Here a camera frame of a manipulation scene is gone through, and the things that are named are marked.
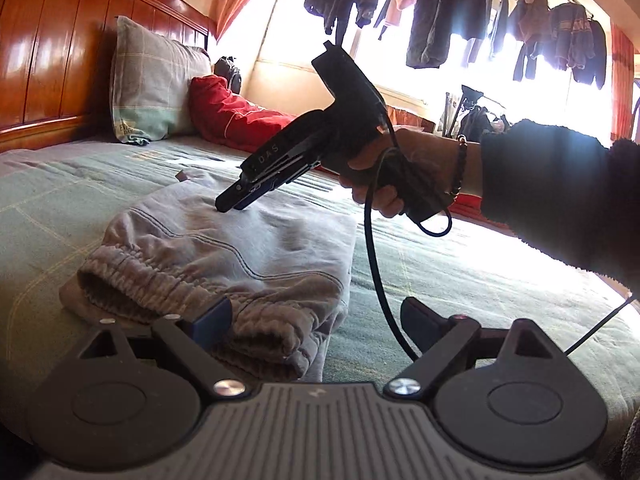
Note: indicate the row of hanging clothes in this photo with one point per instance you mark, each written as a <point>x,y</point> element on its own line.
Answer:
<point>440,20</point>

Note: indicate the person's right hand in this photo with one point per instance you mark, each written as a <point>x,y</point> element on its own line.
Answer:
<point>430,155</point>

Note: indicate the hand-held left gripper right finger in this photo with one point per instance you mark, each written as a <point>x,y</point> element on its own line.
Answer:
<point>420,322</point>

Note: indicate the grey sweatpants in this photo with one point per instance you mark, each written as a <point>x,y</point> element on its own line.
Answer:
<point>225,250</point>

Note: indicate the person's right forearm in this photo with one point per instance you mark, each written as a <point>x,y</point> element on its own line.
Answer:
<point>560,195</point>

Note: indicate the wooden headboard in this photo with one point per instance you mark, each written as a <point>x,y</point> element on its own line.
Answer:
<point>50,60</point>

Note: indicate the black backpack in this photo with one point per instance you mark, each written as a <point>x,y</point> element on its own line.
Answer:
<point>227,75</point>

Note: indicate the green plaid pillow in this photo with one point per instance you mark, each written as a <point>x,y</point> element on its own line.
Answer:
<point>155,85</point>

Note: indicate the black jacket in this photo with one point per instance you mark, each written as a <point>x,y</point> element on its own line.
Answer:
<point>475,125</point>

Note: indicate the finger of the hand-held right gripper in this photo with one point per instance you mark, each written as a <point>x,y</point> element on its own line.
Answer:
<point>280,152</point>
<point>250,199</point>

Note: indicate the red duvet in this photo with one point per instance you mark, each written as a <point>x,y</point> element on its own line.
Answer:
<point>225,115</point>

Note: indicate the window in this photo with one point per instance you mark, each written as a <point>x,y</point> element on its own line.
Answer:
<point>280,35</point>

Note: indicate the metal clothes rack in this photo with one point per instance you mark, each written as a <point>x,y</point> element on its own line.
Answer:
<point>472,95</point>

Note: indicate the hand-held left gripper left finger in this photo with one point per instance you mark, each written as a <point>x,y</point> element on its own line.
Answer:
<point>215,322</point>

